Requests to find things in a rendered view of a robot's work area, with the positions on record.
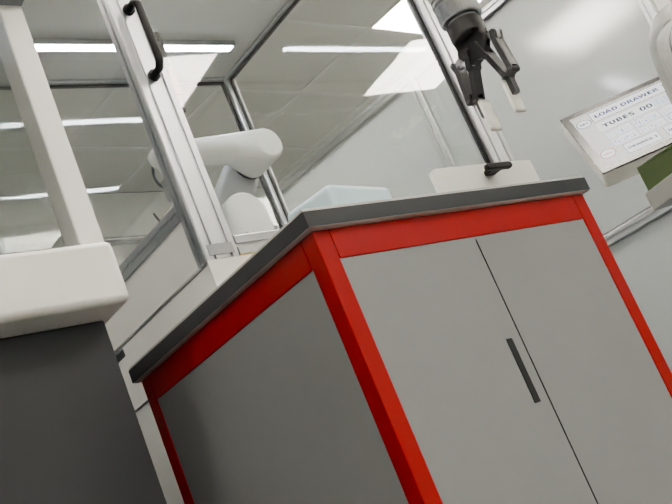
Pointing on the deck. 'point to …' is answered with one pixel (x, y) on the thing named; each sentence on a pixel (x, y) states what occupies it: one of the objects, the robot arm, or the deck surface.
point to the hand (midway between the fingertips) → (502, 108)
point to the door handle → (147, 36)
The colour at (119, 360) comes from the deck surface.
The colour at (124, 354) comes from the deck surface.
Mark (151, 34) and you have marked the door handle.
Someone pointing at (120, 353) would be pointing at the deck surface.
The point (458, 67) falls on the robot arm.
